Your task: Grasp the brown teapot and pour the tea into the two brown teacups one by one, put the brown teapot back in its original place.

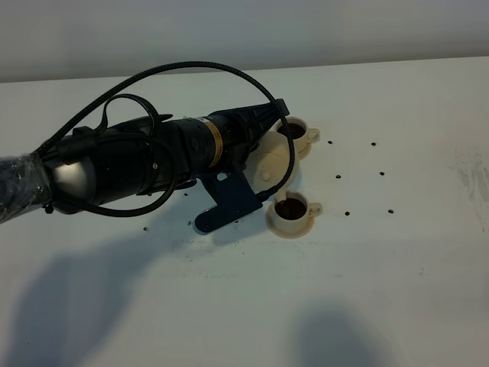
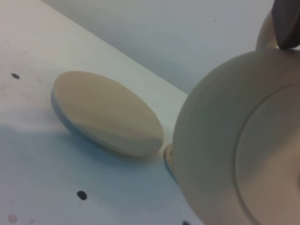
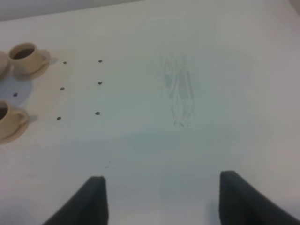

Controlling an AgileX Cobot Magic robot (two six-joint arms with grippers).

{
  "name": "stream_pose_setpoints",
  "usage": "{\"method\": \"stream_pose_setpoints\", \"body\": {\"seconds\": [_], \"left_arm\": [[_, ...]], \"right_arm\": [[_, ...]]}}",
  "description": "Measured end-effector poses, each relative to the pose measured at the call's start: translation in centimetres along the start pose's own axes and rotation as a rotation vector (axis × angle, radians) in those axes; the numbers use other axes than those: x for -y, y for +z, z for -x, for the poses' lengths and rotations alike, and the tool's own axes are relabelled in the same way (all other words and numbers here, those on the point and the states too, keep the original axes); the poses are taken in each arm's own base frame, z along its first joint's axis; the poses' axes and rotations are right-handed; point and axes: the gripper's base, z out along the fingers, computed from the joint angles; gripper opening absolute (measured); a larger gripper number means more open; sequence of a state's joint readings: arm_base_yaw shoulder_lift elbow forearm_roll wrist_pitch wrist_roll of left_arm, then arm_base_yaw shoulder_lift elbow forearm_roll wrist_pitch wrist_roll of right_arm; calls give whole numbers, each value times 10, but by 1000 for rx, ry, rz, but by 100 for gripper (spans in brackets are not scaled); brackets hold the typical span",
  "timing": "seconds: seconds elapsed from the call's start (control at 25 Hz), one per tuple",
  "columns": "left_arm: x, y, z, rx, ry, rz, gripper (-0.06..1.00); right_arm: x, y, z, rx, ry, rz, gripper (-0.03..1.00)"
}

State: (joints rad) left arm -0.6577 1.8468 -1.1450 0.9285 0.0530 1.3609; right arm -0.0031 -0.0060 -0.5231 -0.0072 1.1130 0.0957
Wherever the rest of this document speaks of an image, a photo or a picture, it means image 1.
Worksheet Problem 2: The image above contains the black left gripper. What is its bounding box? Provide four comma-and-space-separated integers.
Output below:
208, 99, 287, 172

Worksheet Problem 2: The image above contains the beige ceramic teapot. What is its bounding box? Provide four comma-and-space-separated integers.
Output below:
244, 132, 290, 194

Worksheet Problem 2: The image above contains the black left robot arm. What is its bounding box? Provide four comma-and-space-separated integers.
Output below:
1, 100, 288, 233

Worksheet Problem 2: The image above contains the beige far teacup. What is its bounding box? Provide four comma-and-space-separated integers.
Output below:
286, 116, 320, 148

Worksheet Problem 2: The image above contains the beige teacup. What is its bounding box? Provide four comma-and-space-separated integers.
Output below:
286, 116, 320, 148
272, 191, 322, 219

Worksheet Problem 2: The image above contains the beige far cup saucer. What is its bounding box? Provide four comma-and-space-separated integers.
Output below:
293, 134, 311, 160

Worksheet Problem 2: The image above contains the beige cup saucer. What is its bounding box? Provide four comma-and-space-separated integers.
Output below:
293, 134, 311, 160
266, 204, 315, 239

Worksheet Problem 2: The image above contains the beige near cup saucer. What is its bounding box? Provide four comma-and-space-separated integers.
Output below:
266, 204, 315, 239

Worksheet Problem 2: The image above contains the beige near teacup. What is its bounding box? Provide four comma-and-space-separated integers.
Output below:
272, 191, 322, 219

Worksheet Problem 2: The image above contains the black braided cable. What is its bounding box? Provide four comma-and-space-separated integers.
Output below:
36, 60, 297, 218

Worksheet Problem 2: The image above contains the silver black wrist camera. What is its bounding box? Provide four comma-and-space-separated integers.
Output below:
194, 167, 263, 233

